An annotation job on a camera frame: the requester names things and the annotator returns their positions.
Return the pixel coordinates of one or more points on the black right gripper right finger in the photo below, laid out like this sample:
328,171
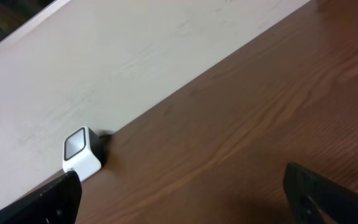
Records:
309,193

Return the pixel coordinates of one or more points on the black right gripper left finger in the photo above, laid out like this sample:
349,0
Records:
56,202

